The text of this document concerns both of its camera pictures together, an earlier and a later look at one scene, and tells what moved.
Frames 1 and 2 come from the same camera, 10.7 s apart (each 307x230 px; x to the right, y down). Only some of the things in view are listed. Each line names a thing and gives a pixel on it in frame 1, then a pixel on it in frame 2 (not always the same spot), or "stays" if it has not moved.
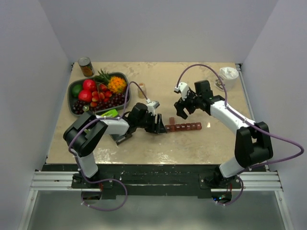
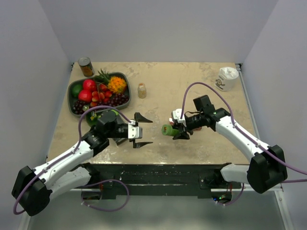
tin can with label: [85, 65] stays
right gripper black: [179, 106] to [183, 135]
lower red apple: [85, 95] stays
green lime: [76, 90] stays
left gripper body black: [149, 125] to [119, 130]
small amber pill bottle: [140, 93] stays
